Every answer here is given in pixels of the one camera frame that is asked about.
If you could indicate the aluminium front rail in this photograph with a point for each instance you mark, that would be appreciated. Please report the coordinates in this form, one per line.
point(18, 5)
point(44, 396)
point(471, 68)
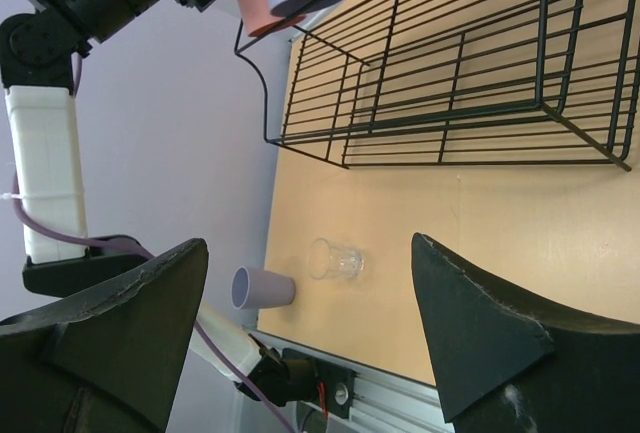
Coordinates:
point(381, 401)

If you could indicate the clear glass cup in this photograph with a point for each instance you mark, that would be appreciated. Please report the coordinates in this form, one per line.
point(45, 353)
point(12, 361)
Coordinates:
point(327, 259)

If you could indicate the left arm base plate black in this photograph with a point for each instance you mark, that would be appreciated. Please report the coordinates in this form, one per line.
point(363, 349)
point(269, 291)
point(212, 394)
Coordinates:
point(320, 382)

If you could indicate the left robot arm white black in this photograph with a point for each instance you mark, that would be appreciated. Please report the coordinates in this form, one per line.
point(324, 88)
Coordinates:
point(39, 81)

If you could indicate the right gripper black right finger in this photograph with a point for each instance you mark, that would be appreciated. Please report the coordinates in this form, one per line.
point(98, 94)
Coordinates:
point(508, 360)

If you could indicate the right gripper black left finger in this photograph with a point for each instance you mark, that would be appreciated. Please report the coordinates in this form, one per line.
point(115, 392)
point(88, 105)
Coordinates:
point(108, 358)

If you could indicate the black wire dish rack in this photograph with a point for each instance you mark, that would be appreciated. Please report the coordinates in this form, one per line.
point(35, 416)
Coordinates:
point(410, 83)

